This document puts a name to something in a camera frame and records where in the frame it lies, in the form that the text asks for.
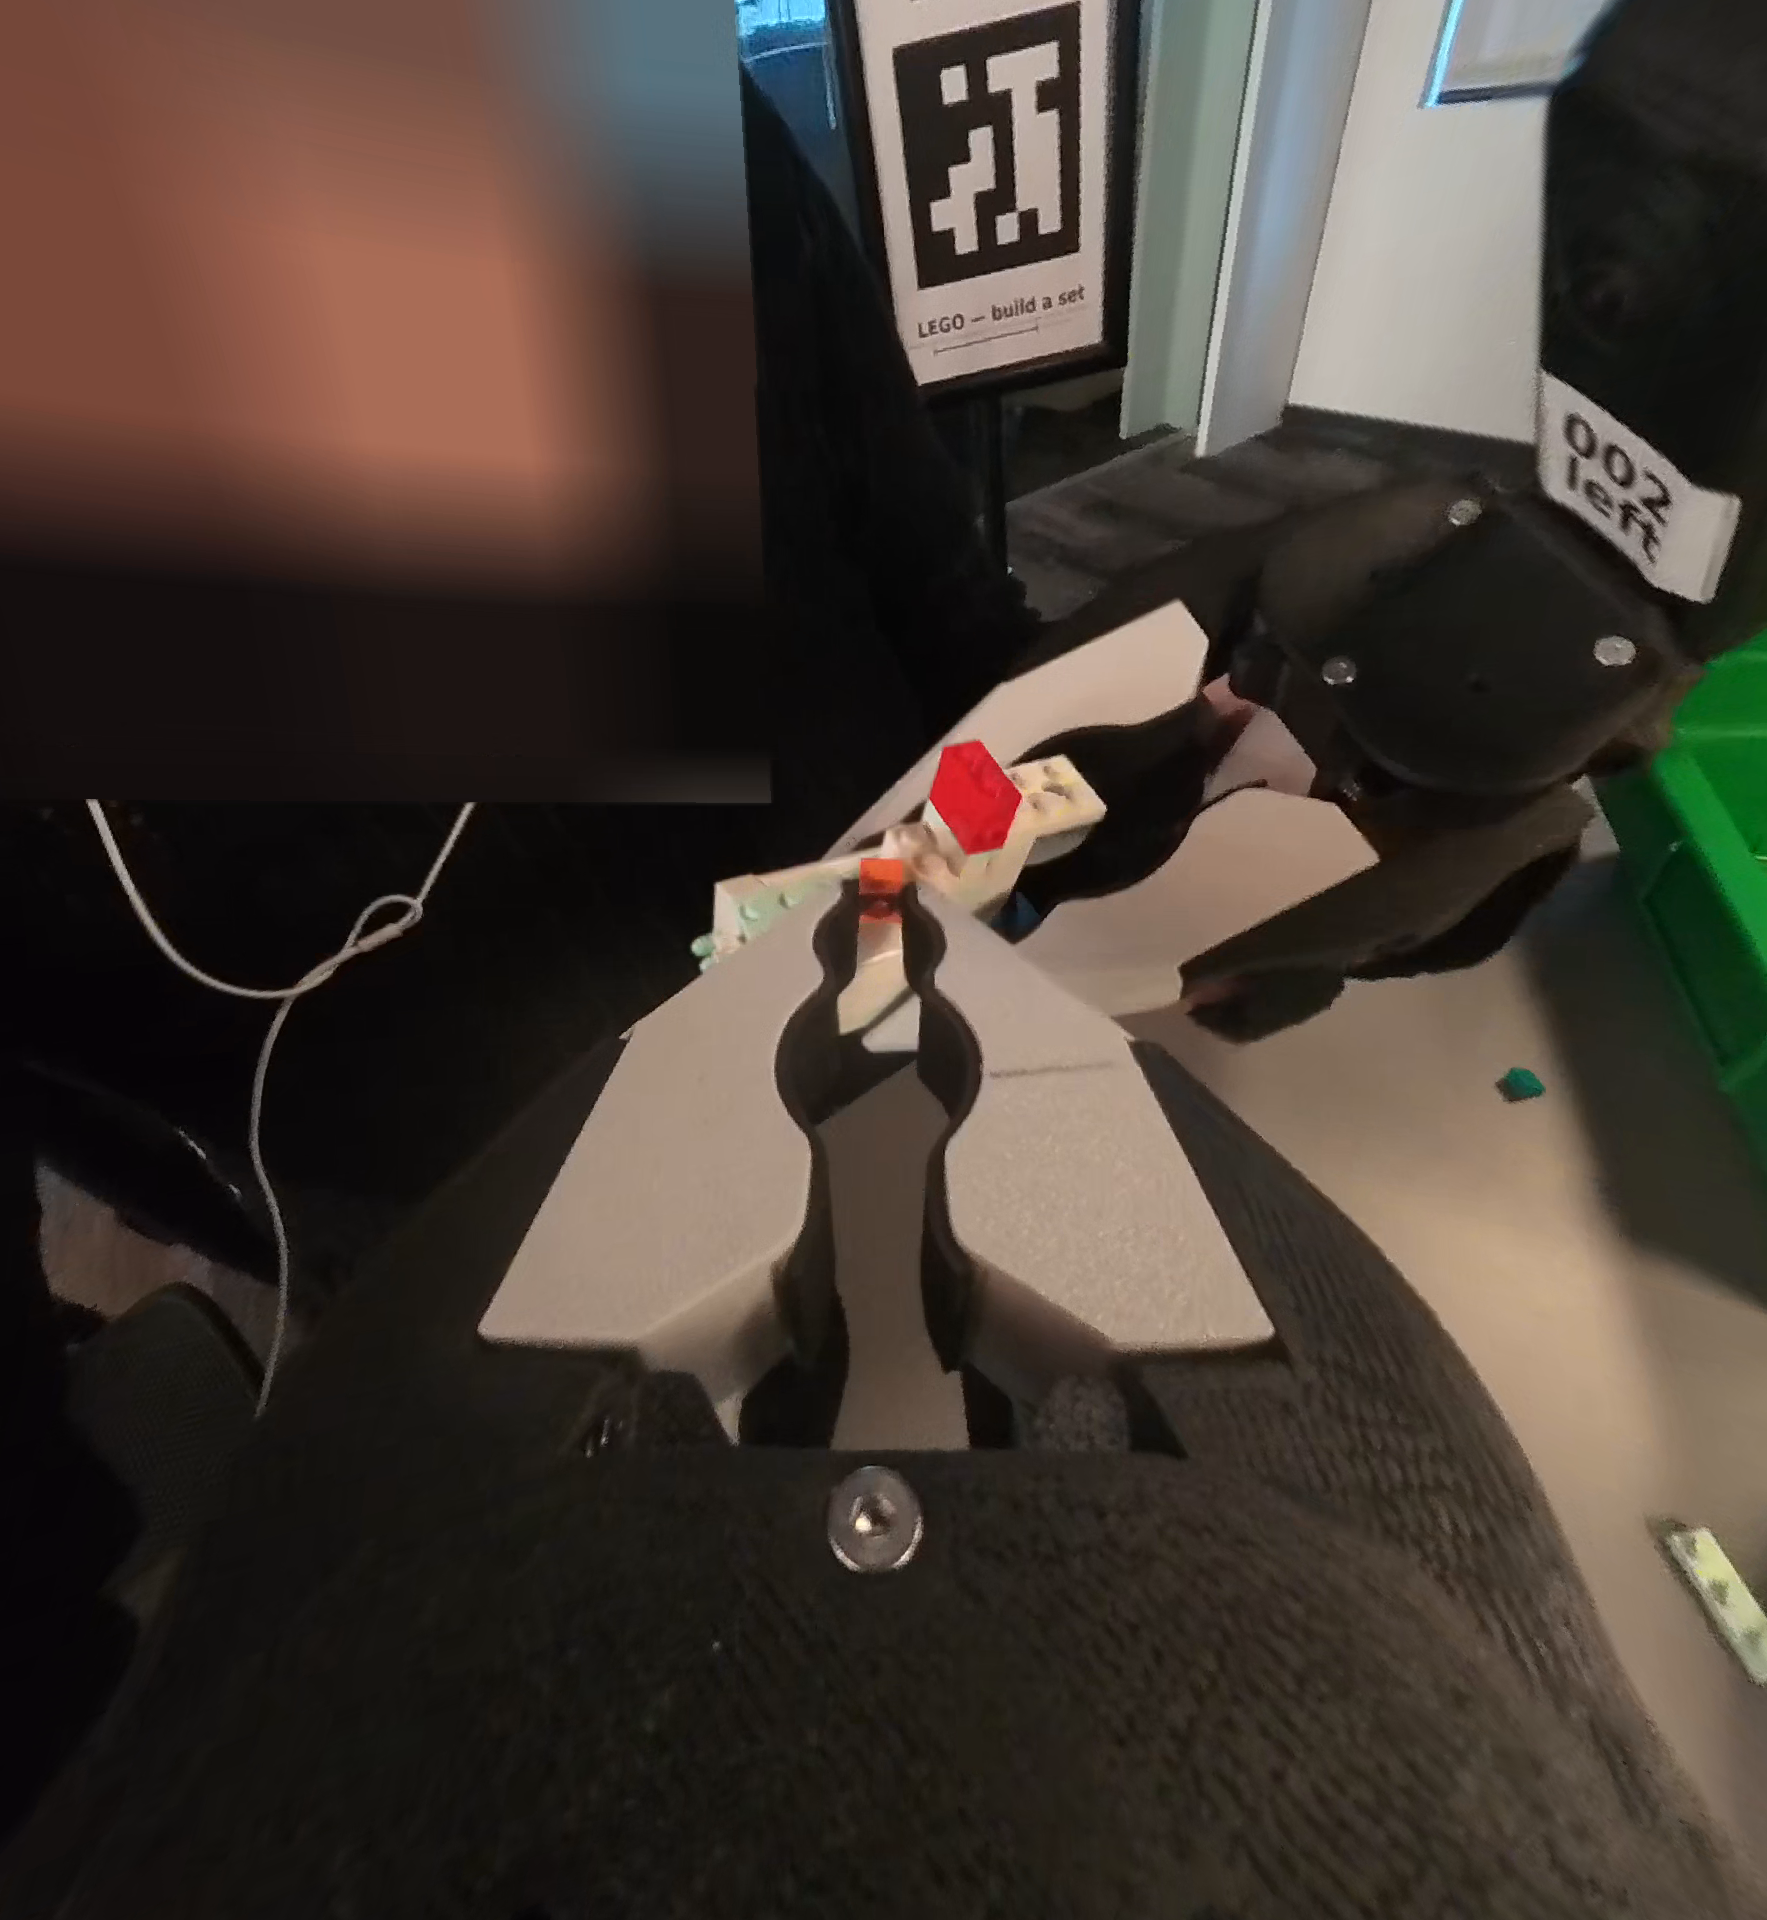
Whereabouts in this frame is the silver framed wall board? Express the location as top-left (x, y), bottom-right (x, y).
top-left (1420, 0), bottom-right (1597, 110)

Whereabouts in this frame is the white drawstring cord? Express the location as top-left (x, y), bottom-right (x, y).
top-left (87, 802), bottom-right (480, 1418)

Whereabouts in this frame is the white lego animal model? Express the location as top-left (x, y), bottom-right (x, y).
top-left (688, 738), bottom-right (1111, 1039)

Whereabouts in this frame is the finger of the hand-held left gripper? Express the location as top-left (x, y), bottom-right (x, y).
top-left (830, 601), bottom-right (1235, 849)
top-left (1002, 781), bottom-right (1384, 1023)

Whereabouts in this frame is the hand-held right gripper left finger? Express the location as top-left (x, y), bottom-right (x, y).
top-left (476, 881), bottom-right (847, 1445)

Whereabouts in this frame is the framed black-white pattern sign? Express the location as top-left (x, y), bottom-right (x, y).
top-left (830, 0), bottom-right (1137, 400)

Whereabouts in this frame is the light green lego plate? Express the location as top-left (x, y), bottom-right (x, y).
top-left (1662, 1518), bottom-right (1767, 1686)

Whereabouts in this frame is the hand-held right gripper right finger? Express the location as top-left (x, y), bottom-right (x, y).
top-left (912, 884), bottom-right (1280, 1445)

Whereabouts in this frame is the white door frame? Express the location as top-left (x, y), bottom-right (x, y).
top-left (1120, 0), bottom-right (1371, 459)

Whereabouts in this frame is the green plastic bin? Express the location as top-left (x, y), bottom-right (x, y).
top-left (1593, 555), bottom-right (1767, 1340)

